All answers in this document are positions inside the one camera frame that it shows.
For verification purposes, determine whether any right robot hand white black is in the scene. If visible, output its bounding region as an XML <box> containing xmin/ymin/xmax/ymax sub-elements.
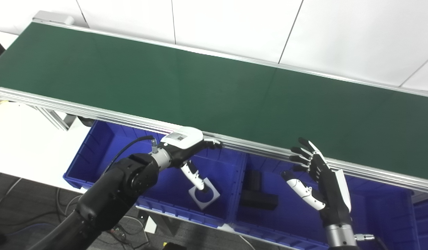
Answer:
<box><xmin>282</xmin><ymin>137</ymin><xmax>353</xmax><ymax>226</ymax></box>

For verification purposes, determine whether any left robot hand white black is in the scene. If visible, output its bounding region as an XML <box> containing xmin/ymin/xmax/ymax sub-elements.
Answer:
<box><xmin>160</xmin><ymin>127</ymin><xmax>222</xmax><ymax>193</ymax></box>

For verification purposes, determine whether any white square part round hole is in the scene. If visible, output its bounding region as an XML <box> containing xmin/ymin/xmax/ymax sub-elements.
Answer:
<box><xmin>188</xmin><ymin>178</ymin><xmax>221</xmax><ymax>210</ymax></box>

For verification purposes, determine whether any blue plastic bin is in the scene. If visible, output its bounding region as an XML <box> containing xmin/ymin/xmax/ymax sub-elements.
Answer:
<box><xmin>63</xmin><ymin>120</ymin><xmax>247</xmax><ymax>228</ymax></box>
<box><xmin>231</xmin><ymin>153</ymin><xmax>422</xmax><ymax>250</ymax></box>
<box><xmin>412</xmin><ymin>198</ymin><xmax>428</xmax><ymax>250</ymax></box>

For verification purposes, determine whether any green conveyor belt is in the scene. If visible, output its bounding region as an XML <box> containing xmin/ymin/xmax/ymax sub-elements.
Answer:
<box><xmin>0</xmin><ymin>19</ymin><xmax>428</xmax><ymax>195</ymax></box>
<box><xmin>0</xmin><ymin>22</ymin><xmax>428</xmax><ymax>182</ymax></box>

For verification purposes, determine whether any black block part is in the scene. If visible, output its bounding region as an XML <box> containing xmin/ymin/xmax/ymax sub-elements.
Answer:
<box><xmin>240</xmin><ymin>169</ymin><xmax>280</xmax><ymax>210</ymax></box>

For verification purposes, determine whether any aluminium conveyor leg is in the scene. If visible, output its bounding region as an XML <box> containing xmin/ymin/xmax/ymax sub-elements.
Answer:
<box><xmin>35</xmin><ymin>106</ymin><xmax>77</xmax><ymax>131</ymax></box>

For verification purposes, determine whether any grey conveyor motor housing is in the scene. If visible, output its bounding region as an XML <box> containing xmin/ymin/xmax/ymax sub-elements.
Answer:
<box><xmin>33</xmin><ymin>10</ymin><xmax>75</xmax><ymax>25</ymax></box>

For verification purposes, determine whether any white power adapter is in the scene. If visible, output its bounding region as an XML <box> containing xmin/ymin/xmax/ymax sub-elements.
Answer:
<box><xmin>144</xmin><ymin>215</ymin><xmax>158</xmax><ymax>234</ymax></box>

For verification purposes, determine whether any right wrist cable silver plug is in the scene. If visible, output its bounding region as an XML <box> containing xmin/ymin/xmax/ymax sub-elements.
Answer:
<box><xmin>354</xmin><ymin>234</ymin><xmax>388</xmax><ymax>250</ymax></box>

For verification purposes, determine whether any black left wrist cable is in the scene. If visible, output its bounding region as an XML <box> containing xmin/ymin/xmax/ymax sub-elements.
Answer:
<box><xmin>103</xmin><ymin>135</ymin><xmax>157</xmax><ymax>174</ymax></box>

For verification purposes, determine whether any black floor cable bundle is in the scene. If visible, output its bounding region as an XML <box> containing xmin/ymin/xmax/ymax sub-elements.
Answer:
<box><xmin>108</xmin><ymin>215</ymin><xmax>148</xmax><ymax>250</ymax></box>

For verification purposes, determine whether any grey floor cable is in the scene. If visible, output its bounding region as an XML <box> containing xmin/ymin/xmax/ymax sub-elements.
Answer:
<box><xmin>56</xmin><ymin>187</ymin><xmax>83</xmax><ymax>217</ymax></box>
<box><xmin>0</xmin><ymin>178</ymin><xmax>23</xmax><ymax>213</ymax></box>

